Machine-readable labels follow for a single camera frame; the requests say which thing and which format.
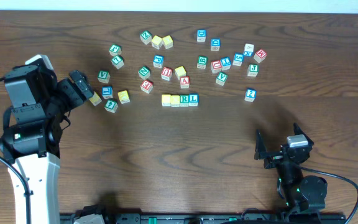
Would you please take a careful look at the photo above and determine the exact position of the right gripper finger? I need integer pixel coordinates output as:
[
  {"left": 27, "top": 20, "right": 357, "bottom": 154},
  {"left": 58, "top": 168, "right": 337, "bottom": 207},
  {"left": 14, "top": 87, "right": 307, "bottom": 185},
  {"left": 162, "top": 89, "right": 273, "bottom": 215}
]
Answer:
[
  {"left": 254, "top": 129, "right": 267, "bottom": 160},
  {"left": 293, "top": 123, "right": 314, "bottom": 146}
]

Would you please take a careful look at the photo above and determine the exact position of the yellow C block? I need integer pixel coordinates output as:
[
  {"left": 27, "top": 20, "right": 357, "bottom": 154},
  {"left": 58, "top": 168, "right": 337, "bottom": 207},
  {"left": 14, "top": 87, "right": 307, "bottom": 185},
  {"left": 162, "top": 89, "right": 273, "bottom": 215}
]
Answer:
[{"left": 161, "top": 95, "right": 171, "bottom": 106}]

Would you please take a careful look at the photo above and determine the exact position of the blue l block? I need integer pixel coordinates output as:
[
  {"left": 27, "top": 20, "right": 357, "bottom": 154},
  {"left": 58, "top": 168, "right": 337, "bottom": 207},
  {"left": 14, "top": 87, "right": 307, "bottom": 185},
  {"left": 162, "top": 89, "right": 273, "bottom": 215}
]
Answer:
[
  {"left": 101, "top": 86, "right": 113, "bottom": 99},
  {"left": 188, "top": 94, "right": 199, "bottom": 106}
]

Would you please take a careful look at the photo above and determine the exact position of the yellow O block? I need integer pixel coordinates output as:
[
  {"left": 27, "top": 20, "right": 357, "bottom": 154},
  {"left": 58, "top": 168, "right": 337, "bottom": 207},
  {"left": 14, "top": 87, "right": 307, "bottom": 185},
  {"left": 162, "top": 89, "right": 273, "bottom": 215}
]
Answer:
[{"left": 170, "top": 95, "right": 180, "bottom": 107}]

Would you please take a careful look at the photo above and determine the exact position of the green R block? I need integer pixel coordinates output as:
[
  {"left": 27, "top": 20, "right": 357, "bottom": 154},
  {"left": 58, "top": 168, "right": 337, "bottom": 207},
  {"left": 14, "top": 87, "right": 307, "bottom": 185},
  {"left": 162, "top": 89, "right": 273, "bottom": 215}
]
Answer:
[{"left": 180, "top": 95, "right": 189, "bottom": 107}]

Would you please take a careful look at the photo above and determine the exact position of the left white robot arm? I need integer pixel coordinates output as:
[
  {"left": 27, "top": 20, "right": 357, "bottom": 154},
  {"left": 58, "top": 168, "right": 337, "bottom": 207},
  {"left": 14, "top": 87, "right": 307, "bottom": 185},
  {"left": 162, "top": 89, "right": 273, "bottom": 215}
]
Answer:
[{"left": 0, "top": 65, "right": 94, "bottom": 223}]

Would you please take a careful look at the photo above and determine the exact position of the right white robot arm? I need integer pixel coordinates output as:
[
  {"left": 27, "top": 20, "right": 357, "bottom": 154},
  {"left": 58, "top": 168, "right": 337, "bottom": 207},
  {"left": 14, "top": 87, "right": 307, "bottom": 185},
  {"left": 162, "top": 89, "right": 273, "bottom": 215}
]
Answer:
[{"left": 254, "top": 123, "right": 328, "bottom": 216}]

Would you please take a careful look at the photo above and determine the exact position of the yellow G block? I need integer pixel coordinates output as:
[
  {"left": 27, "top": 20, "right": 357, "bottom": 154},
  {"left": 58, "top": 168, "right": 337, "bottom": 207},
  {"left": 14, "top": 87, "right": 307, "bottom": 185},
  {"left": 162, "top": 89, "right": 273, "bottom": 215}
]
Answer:
[{"left": 89, "top": 91, "right": 102, "bottom": 106}]

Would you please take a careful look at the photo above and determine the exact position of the green V block left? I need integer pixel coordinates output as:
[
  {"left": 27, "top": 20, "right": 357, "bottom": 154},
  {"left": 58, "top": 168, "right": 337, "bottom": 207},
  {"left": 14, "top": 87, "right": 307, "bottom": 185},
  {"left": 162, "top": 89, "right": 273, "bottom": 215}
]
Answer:
[{"left": 98, "top": 70, "right": 110, "bottom": 83}]

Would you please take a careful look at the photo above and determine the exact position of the green v block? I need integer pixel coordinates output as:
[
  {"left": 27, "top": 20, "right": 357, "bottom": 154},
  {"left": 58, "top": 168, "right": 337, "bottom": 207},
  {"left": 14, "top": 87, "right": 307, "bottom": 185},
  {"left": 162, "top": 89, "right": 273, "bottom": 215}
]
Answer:
[
  {"left": 216, "top": 72, "right": 228, "bottom": 86},
  {"left": 98, "top": 70, "right": 110, "bottom": 83}
]

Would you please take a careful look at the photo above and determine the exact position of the green 4 block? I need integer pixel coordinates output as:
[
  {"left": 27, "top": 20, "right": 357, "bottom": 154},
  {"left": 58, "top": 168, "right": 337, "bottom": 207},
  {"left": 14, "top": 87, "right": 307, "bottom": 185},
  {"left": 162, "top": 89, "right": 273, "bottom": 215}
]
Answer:
[{"left": 104, "top": 99, "right": 118, "bottom": 113}]

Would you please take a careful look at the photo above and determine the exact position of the yellow K block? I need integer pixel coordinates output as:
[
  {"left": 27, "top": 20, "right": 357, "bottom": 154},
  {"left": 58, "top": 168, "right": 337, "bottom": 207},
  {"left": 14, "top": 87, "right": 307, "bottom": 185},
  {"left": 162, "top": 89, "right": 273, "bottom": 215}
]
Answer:
[{"left": 117, "top": 90, "right": 130, "bottom": 104}]

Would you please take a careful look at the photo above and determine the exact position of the green 7 block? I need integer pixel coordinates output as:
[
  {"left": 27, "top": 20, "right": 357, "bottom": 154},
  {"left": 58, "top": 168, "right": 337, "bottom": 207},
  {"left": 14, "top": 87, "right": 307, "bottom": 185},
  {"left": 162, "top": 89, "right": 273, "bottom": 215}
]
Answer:
[{"left": 111, "top": 55, "right": 124, "bottom": 70}]

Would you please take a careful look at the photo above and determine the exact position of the green J block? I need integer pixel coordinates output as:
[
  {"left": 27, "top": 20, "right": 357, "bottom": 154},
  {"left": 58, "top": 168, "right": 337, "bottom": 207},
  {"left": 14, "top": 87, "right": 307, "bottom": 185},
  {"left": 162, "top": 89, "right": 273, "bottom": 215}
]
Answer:
[{"left": 109, "top": 44, "right": 122, "bottom": 57}]

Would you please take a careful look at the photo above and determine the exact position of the blue 2 block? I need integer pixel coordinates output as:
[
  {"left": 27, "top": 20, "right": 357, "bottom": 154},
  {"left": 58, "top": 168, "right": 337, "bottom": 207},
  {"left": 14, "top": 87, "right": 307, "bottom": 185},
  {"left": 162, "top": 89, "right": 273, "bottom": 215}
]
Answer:
[{"left": 244, "top": 88, "right": 257, "bottom": 102}]

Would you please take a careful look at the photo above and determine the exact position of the green N block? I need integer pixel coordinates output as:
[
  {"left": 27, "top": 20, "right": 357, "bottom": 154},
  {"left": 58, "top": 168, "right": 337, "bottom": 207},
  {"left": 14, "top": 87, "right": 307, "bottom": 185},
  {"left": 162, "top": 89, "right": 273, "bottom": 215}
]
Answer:
[{"left": 138, "top": 66, "right": 151, "bottom": 80}]

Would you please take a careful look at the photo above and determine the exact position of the red E block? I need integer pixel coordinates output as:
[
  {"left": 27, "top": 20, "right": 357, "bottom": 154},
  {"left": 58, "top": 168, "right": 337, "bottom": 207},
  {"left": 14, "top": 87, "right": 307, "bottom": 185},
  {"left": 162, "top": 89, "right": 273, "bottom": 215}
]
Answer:
[{"left": 140, "top": 80, "right": 154, "bottom": 94}]

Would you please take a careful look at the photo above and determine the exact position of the green block under gripper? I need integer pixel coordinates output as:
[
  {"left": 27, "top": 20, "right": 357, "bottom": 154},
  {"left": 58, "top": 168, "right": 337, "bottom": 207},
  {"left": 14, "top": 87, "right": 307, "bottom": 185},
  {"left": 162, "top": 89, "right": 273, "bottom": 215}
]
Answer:
[{"left": 247, "top": 64, "right": 259, "bottom": 77}]

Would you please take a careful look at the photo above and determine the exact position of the blue P block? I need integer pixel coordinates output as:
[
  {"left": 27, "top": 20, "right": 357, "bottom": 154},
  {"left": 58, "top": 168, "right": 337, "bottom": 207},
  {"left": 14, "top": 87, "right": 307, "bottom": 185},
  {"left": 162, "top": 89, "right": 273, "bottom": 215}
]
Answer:
[{"left": 153, "top": 55, "right": 164, "bottom": 68}]

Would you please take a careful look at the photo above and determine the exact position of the green Z block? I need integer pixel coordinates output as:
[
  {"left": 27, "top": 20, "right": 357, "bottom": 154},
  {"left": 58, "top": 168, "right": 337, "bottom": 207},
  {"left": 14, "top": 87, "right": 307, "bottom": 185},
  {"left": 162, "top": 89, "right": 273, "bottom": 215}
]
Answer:
[{"left": 140, "top": 30, "right": 152, "bottom": 45}]

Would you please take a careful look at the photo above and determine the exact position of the green V block right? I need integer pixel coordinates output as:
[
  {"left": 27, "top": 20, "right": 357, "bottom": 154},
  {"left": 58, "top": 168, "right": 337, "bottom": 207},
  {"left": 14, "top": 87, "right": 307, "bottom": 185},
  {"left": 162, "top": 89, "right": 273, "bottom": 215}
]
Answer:
[{"left": 216, "top": 72, "right": 228, "bottom": 86}]

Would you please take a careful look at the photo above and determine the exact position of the red M block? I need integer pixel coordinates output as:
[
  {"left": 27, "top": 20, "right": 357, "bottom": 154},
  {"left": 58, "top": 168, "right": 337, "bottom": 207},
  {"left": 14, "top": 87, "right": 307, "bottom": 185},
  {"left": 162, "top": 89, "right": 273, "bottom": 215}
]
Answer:
[{"left": 254, "top": 49, "right": 267, "bottom": 63}]

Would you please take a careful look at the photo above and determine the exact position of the red U block left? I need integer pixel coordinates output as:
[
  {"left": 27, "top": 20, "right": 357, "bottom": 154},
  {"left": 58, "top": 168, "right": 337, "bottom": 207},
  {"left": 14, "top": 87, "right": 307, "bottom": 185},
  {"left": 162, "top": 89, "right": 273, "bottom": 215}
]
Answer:
[{"left": 161, "top": 67, "right": 173, "bottom": 81}]

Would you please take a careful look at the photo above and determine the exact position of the red u block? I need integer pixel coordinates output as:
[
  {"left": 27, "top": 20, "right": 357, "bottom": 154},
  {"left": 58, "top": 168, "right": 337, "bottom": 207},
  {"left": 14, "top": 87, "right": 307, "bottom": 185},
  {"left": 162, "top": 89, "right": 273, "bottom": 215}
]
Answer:
[
  {"left": 161, "top": 67, "right": 173, "bottom": 81},
  {"left": 211, "top": 60, "right": 223, "bottom": 73}
]

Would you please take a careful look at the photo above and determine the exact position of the yellow block top left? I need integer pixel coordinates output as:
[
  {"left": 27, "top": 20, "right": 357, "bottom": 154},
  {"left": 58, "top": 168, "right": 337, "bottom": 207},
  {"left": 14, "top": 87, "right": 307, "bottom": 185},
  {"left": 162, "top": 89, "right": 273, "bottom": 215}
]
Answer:
[{"left": 151, "top": 35, "right": 163, "bottom": 50}]

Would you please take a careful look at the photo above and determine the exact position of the blue X block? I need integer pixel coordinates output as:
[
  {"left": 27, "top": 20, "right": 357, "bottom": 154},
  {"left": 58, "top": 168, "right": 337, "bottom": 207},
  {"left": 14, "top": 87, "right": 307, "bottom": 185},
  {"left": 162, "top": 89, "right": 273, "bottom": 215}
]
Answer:
[{"left": 243, "top": 43, "right": 254, "bottom": 57}]

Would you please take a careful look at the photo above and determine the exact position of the blue 5 block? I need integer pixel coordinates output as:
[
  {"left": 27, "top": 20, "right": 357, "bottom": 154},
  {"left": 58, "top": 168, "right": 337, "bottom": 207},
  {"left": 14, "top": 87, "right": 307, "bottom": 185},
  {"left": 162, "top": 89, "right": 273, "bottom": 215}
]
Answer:
[{"left": 232, "top": 53, "right": 244, "bottom": 67}]

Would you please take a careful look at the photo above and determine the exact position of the red U block right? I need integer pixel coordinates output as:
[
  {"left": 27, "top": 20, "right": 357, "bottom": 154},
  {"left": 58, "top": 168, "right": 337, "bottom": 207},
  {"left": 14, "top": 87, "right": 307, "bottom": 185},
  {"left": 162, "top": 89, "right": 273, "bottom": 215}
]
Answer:
[{"left": 211, "top": 60, "right": 223, "bottom": 73}]

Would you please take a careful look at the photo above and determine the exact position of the blue I block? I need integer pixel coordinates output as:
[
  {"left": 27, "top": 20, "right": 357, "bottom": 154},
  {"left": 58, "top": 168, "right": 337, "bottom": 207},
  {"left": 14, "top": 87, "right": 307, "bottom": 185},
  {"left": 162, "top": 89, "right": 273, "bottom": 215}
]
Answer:
[{"left": 221, "top": 57, "right": 232, "bottom": 71}]

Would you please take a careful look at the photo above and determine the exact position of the yellow block top right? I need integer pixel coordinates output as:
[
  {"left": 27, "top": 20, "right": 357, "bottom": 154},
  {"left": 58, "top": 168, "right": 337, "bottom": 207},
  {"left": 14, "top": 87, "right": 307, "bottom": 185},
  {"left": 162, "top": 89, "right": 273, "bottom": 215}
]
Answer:
[{"left": 162, "top": 35, "right": 173, "bottom": 49}]

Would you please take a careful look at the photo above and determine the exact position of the yellow block by A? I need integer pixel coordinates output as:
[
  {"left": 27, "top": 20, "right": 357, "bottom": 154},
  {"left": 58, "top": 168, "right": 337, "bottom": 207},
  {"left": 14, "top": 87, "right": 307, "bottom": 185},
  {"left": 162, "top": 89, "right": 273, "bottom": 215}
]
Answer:
[{"left": 175, "top": 66, "right": 186, "bottom": 79}]

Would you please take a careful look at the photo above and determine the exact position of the red A block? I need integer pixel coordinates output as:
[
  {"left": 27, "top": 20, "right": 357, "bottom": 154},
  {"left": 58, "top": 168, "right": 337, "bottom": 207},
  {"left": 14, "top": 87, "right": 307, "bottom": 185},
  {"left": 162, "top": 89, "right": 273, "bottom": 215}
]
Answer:
[{"left": 180, "top": 76, "right": 190, "bottom": 89}]

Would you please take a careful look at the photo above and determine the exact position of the green B block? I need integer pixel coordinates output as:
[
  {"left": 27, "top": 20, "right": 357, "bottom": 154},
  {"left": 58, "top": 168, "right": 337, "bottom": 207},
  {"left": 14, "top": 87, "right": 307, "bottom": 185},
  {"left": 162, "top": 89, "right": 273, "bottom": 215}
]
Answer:
[{"left": 197, "top": 55, "right": 208, "bottom": 69}]

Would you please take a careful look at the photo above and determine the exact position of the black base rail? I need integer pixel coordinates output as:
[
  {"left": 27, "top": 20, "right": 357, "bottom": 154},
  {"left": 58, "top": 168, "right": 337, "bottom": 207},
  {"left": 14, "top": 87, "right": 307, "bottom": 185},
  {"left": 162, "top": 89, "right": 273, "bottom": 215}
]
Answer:
[{"left": 59, "top": 205, "right": 346, "bottom": 224}]

